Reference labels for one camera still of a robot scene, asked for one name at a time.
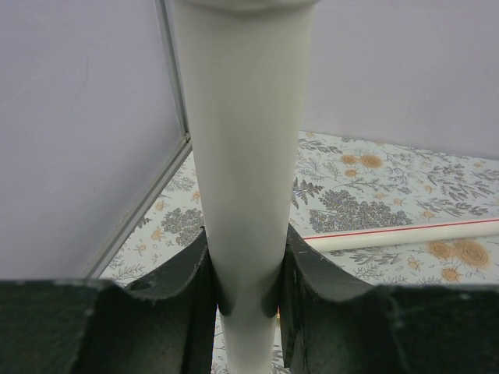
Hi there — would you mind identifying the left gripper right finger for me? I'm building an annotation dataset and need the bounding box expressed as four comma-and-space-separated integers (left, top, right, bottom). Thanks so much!
279, 228, 498, 373

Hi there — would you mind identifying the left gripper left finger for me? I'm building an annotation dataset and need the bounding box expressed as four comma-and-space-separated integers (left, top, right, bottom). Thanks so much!
1, 234, 217, 373

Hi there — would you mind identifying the white PVC pipe frame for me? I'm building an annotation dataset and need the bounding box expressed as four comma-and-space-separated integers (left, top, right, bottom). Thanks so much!
168, 1, 498, 373

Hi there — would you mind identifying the floral patterned table mat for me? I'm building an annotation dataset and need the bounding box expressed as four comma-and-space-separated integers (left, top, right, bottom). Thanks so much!
104, 130, 499, 374

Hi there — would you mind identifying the aluminium frame profile left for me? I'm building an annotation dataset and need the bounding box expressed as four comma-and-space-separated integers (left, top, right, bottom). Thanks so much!
83, 1, 192, 278

